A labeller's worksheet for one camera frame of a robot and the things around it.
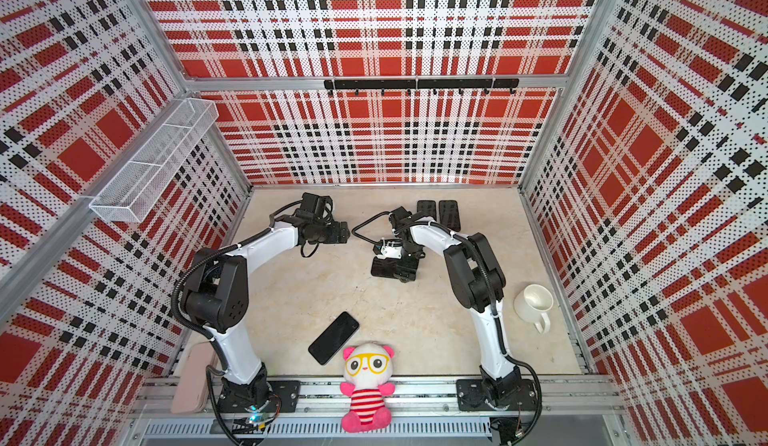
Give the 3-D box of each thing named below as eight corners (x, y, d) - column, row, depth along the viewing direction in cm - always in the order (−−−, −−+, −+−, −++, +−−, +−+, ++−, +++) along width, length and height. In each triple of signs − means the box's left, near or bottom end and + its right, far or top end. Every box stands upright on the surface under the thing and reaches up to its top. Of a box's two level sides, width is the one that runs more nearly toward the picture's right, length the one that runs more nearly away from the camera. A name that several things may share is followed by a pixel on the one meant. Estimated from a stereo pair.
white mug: (508, 323, 88) (518, 311, 81) (516, 291, 95) (526, 277, 88) (541, 338, 86) (554, 326, 78) (547, 303, 92) (559, 290, 85)
